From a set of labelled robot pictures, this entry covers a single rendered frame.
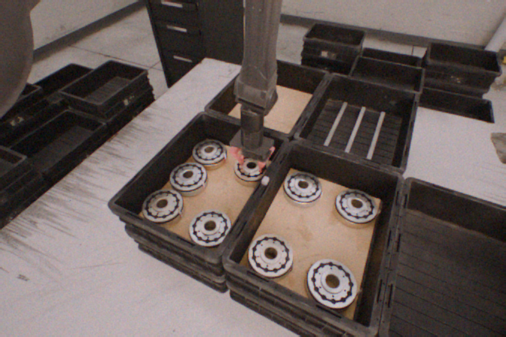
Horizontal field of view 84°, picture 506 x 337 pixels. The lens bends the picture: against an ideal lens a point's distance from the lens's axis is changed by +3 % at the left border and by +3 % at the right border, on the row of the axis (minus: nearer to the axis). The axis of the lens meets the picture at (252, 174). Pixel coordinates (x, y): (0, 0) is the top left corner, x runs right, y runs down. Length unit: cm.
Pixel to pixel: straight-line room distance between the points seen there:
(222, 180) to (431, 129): 91
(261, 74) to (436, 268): 58
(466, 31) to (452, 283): 337
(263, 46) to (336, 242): 47
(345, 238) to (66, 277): 74
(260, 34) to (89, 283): 74
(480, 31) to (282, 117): 315
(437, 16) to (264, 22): 344
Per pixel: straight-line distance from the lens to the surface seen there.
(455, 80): 224
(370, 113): 112
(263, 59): 53
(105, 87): 203
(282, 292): 55
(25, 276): 101
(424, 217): 86
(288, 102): 110
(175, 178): 80
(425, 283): 76
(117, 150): 120
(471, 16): 390
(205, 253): 58
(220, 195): 78
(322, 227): 74
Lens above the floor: 145
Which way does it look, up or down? 49 degrees down
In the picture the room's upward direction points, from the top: straight up
